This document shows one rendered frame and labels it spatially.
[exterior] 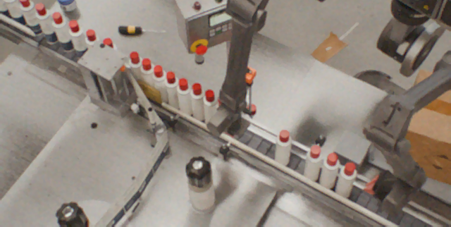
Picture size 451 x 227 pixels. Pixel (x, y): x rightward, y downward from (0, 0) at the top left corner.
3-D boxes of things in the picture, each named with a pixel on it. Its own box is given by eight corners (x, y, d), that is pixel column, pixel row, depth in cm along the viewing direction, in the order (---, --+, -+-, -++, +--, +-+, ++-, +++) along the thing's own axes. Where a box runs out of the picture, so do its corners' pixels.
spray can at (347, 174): (332, 194, 242) (339, 169, 224) (339, 182, 244) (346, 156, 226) (346, 201, 240) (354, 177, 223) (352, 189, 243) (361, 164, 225)
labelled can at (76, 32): (75, 57, 273) (63, 25, 255) (83, 48, 275) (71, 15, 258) (86, 63, 272) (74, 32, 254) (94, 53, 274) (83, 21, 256)
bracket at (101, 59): (77, 63, 241) (77, 62, 240) (96, 41, 245) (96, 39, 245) (110, 81, 237) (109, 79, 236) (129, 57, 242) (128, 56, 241)
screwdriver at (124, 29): (118, 34, 284) (117, 29, 282) (119, 27, 286) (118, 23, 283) (168, 37, 283) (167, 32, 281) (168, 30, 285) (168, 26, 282)
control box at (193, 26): (177, 33, 228) (172, -4, 212) (225, 15, 231) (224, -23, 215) (189, 56, 223) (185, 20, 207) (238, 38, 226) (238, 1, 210)
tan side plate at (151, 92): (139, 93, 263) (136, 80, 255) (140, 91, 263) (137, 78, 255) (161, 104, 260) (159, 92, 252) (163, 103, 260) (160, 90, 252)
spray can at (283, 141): (271, 163, 248) (273, 136, 231) (278, 151, 251) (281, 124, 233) (285, 169, 247) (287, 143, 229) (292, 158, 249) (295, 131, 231)
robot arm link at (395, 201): (428, 174, 209) (402, 159, 213) (406, 199, 204) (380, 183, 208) (423, 198, 218) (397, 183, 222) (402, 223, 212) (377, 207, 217)
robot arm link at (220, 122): (247, 99, 216) (226, 84, 219) (223, 124, 211) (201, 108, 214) (247, 118, 226) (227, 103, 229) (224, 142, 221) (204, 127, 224)
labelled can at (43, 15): (44, 41, 277) (29, 8, 260) (52, 32, 279) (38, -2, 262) (54, 46, 276) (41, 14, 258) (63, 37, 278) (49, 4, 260)
